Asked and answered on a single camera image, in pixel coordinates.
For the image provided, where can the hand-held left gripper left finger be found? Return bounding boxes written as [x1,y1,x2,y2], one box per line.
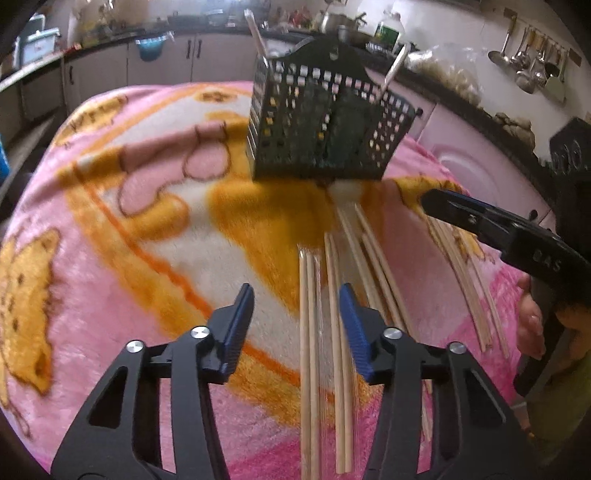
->
[50,283,256,480]

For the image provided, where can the pink printed blanket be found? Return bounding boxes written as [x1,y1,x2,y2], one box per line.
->
[0,80,550,480]

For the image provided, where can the clear oil bottle green label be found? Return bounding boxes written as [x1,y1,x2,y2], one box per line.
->
[373,10,406,47]

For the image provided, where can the light blue storage box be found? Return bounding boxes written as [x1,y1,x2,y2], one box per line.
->
[18,16,61,66]

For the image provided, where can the long bamboo chopstick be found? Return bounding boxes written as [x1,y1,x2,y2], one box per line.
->
[244,9,269,62]

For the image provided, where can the black perforated utensil basket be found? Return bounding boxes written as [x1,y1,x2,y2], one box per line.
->
[247,37,423,183]

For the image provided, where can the clear plastic bag of food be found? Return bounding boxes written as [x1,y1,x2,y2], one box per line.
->
[406,44,483,104]

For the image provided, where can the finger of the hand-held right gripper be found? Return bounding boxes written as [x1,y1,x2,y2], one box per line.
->
[421,188,555,259]

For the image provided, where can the pile of wooden chopsticks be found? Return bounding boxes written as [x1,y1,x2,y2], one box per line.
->
[298,200,511,476]

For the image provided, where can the black kitchen countertop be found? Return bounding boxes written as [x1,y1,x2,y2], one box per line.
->
[0,18,555,171]

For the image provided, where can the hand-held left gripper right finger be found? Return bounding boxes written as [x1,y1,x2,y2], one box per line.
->
[338,283,546,480]

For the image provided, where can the row of hanging kitchen utensils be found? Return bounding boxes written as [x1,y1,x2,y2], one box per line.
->
[488,14,580,104]

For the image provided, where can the person's right forearm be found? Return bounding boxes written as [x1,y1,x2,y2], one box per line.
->
[526,318,591,464]

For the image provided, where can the person's right hand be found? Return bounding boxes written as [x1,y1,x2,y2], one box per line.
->
[516,272,546,361]

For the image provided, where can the steel cooking pot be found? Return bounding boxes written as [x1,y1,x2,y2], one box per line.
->
[321,11,366,37]

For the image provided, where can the ginger roots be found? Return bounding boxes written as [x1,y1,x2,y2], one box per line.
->
[494,113,536,148]

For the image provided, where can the blue hanging bin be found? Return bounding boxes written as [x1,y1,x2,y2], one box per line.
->
[135,37,166,62]

